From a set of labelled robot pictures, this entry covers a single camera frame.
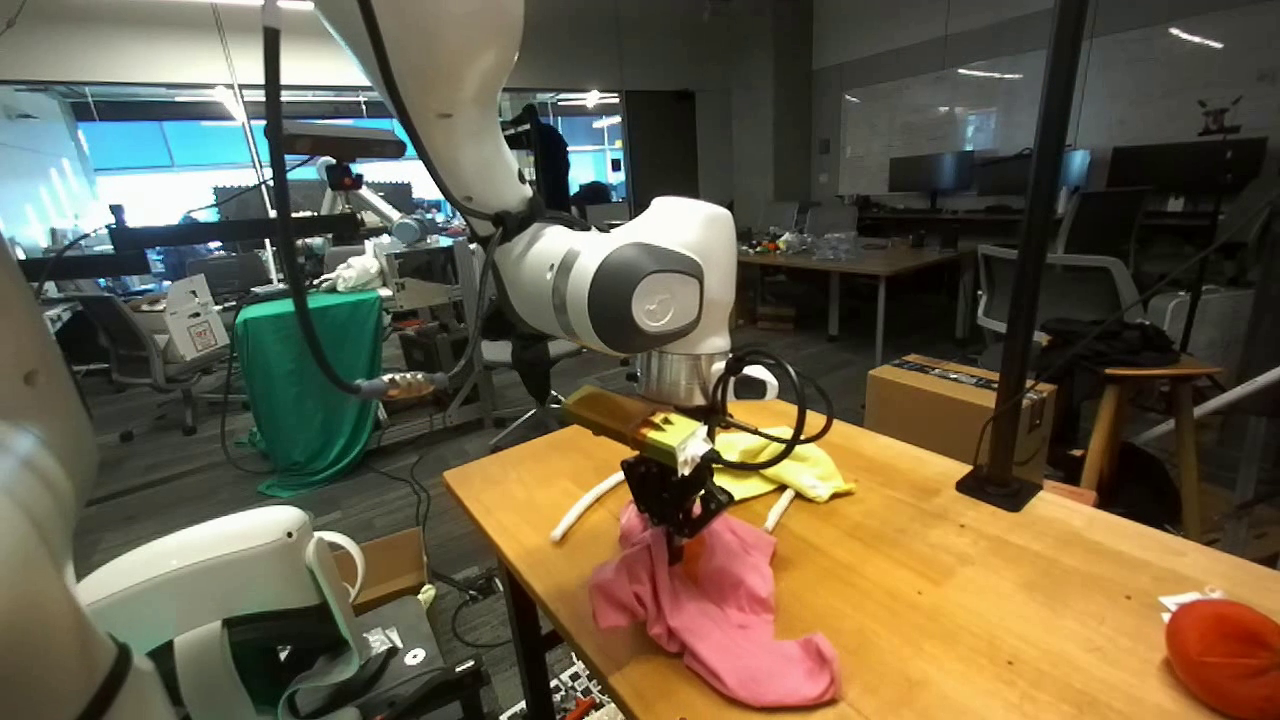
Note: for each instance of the yellow-topped black gripper body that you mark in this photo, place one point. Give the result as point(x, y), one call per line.
point(671, 470)

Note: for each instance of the yellow-green towel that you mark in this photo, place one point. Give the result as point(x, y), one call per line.
point(750, 470)

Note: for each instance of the magenta pink shirt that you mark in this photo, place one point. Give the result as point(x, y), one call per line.
point(712, 607)

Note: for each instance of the orange red cloth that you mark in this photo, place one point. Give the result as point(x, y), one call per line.
point(1229, 657)

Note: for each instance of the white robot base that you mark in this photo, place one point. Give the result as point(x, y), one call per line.
point(248, 617)

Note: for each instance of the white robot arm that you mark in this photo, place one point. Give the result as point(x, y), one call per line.
point(658, 284)

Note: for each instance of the wooden background desk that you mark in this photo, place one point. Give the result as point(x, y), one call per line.
point(882, 265)

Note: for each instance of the cardboard box on floor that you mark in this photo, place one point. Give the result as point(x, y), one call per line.
point(947, 404)

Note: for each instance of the green draped cloth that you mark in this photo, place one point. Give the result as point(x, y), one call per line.
point(304, 429)

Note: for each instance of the wooden stool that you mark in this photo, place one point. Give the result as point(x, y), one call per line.
point(1141, 453)

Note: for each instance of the black camera stand pole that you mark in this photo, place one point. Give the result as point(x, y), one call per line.
point(996, 476)

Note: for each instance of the overhead black camera rig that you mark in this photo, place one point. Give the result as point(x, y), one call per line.
point(348, 204)

